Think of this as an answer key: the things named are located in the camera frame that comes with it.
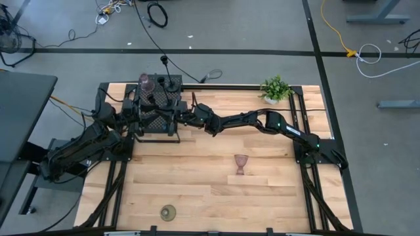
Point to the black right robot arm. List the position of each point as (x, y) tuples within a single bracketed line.
[(288, 129)]

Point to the black perforated metal shelf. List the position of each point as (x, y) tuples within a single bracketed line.
[(149, 126)]

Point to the grey desk leg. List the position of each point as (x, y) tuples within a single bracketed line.
[(377, 18)]

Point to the black desk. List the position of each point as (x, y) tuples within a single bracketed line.
[(23, 114)]

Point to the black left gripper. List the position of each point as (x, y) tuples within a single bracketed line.
[(136, 114)]

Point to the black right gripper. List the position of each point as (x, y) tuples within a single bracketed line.
[(197, 116)]

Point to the small green potted plant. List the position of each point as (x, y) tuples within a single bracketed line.
[(275, 88)]

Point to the pink ribbed glass candle holder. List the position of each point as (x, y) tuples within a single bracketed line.
[(146, 86), (241, 160)]

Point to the black aluminium table frame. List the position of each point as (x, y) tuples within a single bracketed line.
[(229, 87)]

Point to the grey desk base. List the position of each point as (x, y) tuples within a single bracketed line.
[(65, 187)]

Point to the black floor fan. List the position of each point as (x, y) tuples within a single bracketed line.
[(8, 39)]

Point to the grey floor bar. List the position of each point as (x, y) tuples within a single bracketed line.
[(400, 104)]

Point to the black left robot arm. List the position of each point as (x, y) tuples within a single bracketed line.
[(82, 144)]

